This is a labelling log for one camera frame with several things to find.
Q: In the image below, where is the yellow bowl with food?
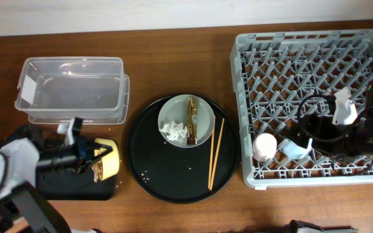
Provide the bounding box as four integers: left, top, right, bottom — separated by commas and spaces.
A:
91, 139, 120, 183

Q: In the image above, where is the blue plastic cup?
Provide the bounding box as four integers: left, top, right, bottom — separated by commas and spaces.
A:
282, 139, 312, 160

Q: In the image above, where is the pink plastic cup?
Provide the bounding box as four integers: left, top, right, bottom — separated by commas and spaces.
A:
252, 133, 277, 162

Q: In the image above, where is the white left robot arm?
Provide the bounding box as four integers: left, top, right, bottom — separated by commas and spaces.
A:
0, 120, 120, 232

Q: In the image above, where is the grey dishwasher rack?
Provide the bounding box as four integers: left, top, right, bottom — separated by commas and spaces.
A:
230, 29, 373, 190

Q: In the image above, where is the black rectangular tray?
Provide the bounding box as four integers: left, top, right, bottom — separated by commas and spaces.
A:
34, 139, 116, 201

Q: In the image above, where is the clear plastic bin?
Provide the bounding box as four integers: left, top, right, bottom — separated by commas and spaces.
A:
14, 56, 130, 125

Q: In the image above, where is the crumpled white tissue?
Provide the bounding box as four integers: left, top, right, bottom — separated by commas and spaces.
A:
159, 121, 188, 141

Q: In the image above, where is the round black tray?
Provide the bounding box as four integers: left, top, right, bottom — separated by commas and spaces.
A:
125, 96, 241, 204

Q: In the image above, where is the grey plate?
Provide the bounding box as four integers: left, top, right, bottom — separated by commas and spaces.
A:
157, 94, 215, 148

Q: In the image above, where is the right wooden chopstick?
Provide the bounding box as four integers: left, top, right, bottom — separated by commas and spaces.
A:
210, 118, 225, 191

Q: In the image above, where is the wooden chopstick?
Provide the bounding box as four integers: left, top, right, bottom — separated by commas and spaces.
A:
207, 121, 215, 190
210, 118, 225, 191

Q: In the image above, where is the gold snack wrapper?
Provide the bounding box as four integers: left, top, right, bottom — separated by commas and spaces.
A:
187, 96, 197, 145

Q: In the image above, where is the black base device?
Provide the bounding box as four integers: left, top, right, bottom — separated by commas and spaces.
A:
284, 220, 359, 233

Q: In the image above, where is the left wooden chopstick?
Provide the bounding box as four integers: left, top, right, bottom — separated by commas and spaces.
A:
207, 121, 215, 190

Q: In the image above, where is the black cable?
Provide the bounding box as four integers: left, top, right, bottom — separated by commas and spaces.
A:
296, 93, 373, 177

